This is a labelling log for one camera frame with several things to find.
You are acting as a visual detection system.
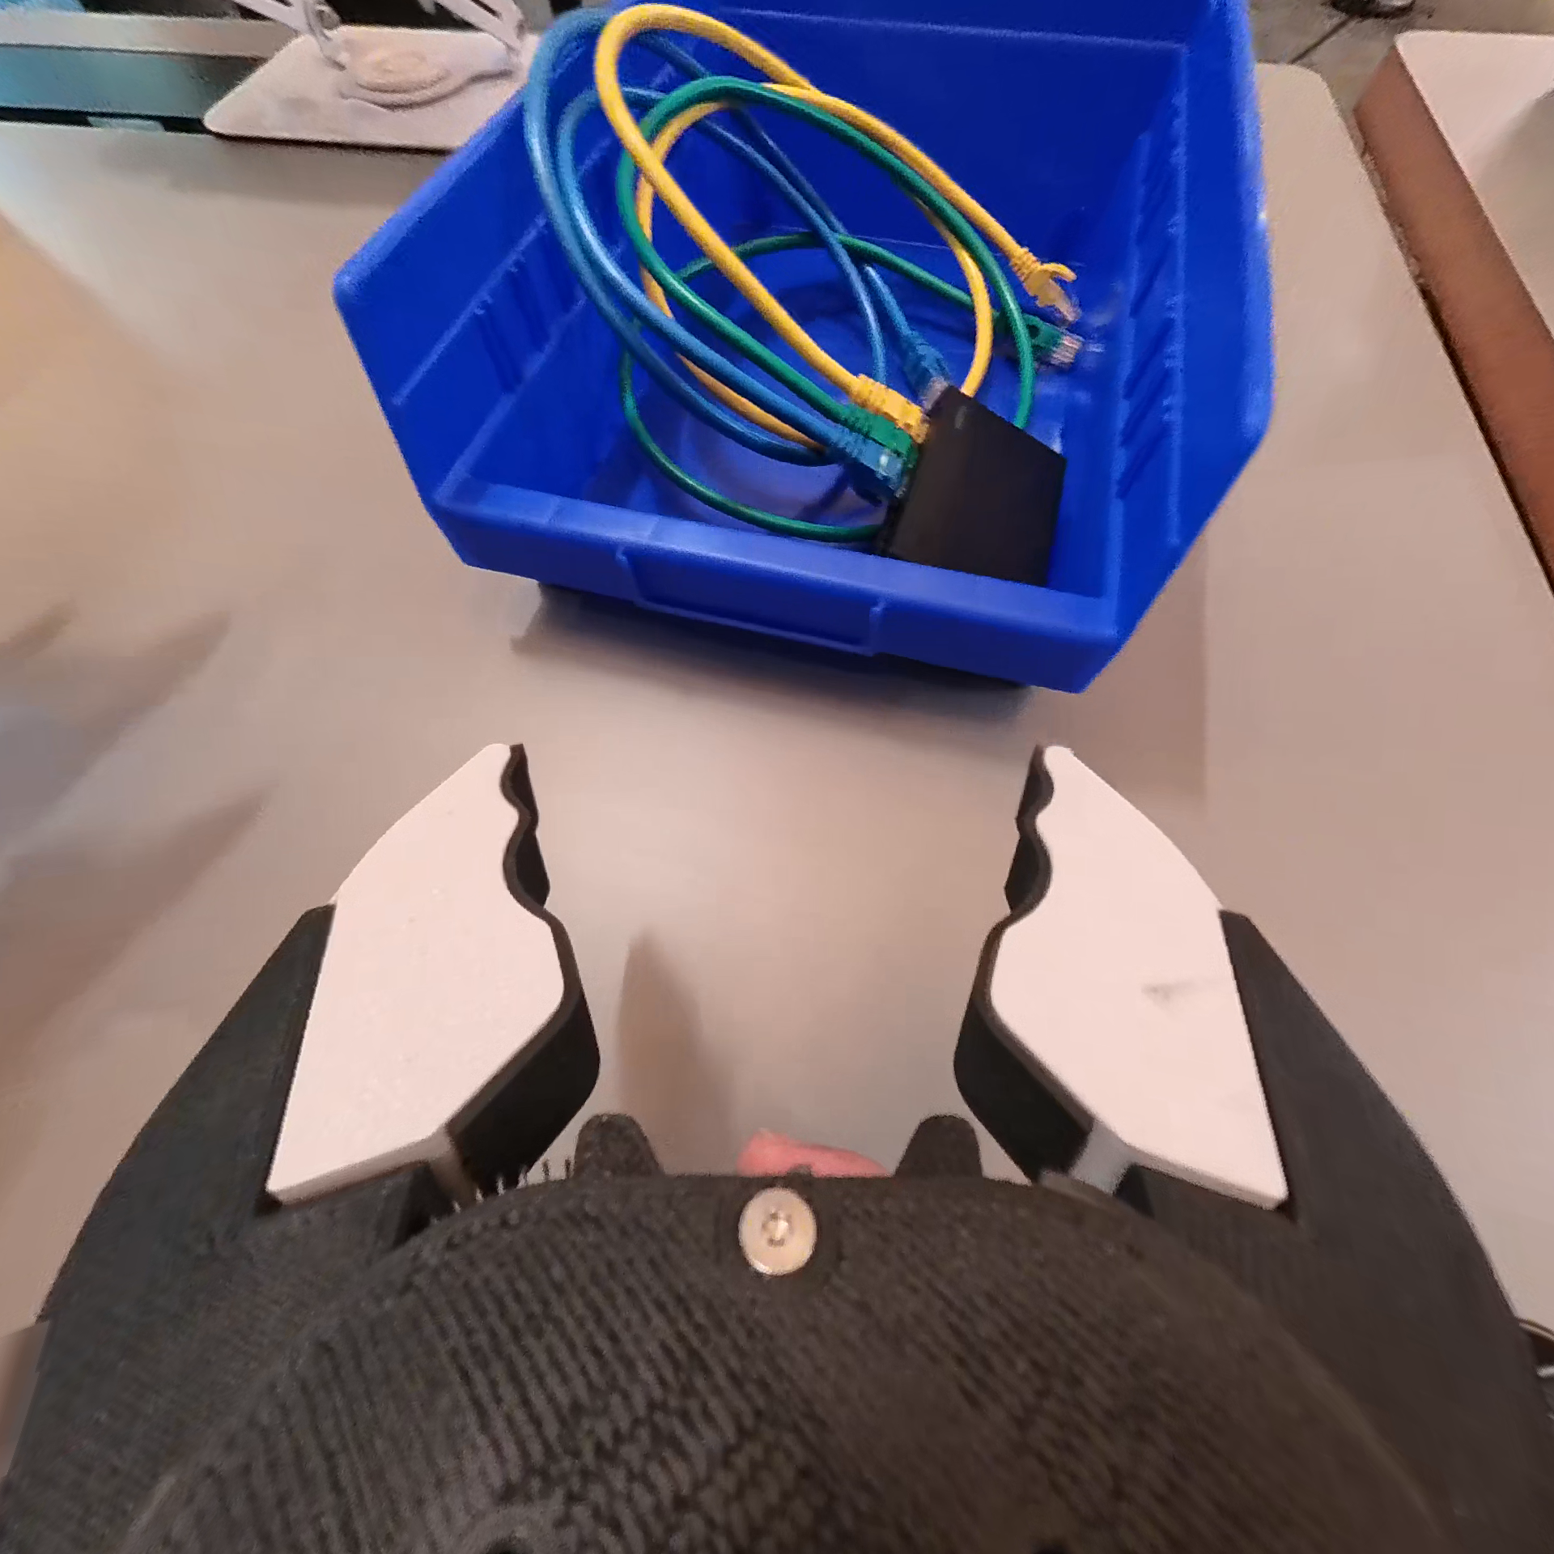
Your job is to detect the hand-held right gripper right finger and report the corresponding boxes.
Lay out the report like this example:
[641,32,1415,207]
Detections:
[952,744,1289,1212]

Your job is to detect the yellow ethernet cable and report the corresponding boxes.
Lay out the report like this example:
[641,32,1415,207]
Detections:
[597,4,1080,444]

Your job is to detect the brown-edged side table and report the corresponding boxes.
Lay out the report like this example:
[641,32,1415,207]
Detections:
[1352,30,1554,585]

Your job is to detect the white monitor stand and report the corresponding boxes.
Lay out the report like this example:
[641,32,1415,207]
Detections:
[203,0,541,154]

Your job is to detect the blue plastic storage bin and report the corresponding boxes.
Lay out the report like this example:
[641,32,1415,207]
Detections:
[332,0,1276,694]

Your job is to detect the green ethernet cable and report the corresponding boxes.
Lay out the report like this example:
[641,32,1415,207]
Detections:
[613,76,1087,544]

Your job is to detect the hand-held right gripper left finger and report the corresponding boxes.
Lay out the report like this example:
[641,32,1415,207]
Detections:
[264,744,599,1206]

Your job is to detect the blue ethernet cable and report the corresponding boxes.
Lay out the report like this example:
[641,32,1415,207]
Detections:
[523,6,948,496]

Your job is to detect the black network switch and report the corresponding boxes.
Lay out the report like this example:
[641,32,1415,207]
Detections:
[876,389,1067,587]

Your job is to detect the person's right hand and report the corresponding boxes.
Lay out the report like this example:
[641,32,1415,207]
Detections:
[736,1129,887,1179]

